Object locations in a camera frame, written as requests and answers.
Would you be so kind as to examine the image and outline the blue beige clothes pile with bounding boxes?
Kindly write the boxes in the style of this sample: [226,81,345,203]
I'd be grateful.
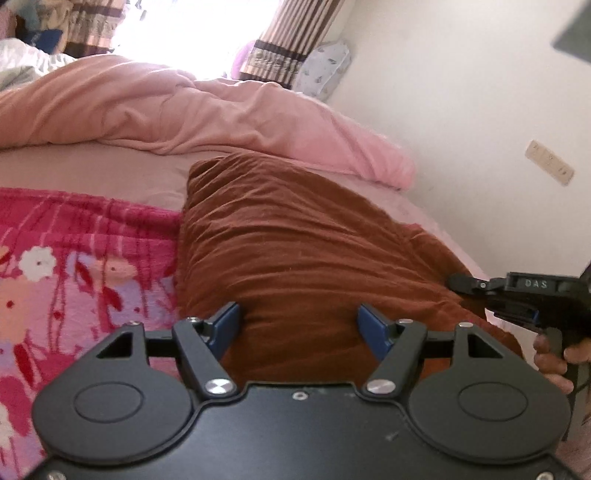
[8,1,73,54]

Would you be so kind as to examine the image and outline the person right hand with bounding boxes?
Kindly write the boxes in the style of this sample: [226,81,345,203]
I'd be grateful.
[533,334,591,394]

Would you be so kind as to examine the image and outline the pink floral dotted blanket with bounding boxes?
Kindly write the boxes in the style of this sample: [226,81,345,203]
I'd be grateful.
[1,188,179,479]

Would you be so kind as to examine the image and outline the pink bed sheet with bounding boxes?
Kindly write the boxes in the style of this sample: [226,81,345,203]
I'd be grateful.
[1,143,488,278]

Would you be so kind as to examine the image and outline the white patterned pillow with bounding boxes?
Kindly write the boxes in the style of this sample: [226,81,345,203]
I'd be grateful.
[291,40,352,102]

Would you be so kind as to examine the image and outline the pink duvet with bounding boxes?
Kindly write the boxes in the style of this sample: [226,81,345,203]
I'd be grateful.
[1,55,416,190]

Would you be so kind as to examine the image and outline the right striped curtain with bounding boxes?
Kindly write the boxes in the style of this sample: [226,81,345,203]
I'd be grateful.
[238,0,356,90]

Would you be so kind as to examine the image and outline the striped curtain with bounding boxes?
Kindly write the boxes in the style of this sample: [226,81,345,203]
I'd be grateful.
[64,0,126,58]
[238,0,356,90]

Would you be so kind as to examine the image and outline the white floral quilt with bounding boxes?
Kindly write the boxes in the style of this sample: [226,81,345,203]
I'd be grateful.
[0,38,76,91]

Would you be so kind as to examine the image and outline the left striped curtain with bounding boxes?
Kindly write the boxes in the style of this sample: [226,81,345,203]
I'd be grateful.
[64,0,126,58]

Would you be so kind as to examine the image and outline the beige wall socket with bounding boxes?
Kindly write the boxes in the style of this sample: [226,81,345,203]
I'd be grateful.
[525,140,575,186]

